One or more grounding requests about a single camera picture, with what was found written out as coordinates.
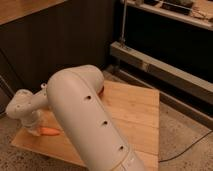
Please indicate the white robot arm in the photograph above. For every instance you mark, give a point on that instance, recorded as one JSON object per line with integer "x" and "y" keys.
{"x": 73, "y": 96}

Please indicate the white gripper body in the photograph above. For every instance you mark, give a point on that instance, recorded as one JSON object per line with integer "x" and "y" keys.
{"x": 33, "y": 123}

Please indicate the metal shelf rack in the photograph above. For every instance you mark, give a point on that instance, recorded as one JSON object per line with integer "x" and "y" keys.
{"x": 167, "y": 54}

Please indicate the dark wooden cabinet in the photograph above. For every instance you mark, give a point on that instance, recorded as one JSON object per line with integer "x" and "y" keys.
{"x": 76, "y": 32}

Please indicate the red bowl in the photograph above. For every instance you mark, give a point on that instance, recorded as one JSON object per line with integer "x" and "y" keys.
{"x": 102, "y": 90}

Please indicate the orange carrot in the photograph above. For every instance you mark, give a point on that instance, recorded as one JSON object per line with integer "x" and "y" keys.
{"x": 49, "y": 131}

